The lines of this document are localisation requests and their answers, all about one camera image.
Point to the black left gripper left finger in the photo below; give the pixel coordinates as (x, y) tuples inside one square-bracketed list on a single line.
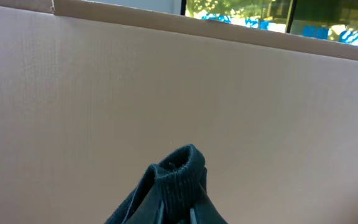
[(149, 209)]

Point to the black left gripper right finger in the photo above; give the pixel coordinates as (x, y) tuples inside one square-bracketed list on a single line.
[(204, 212)]

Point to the black t-shirt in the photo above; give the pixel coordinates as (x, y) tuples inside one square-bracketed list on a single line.
[(181, 173)]

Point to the window with outdoor view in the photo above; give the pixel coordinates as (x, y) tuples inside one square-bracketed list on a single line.
[(335, 20)]

